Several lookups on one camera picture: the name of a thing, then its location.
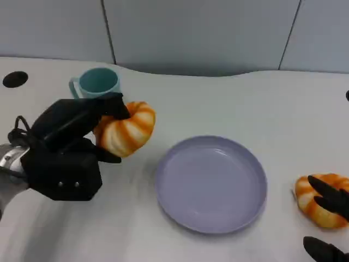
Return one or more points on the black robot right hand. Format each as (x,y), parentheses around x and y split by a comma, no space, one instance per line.
(332,196)

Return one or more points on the lilac plate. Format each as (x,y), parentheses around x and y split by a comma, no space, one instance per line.
(210,185)

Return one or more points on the orange white toy bread roll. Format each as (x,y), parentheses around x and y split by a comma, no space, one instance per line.
(128,131)
(305,191)

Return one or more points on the pale green mug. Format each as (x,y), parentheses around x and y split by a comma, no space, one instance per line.
(99,82)

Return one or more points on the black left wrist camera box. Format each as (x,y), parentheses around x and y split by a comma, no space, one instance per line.
(68,174)

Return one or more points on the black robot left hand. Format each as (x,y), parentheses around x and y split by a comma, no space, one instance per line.
(64,120)

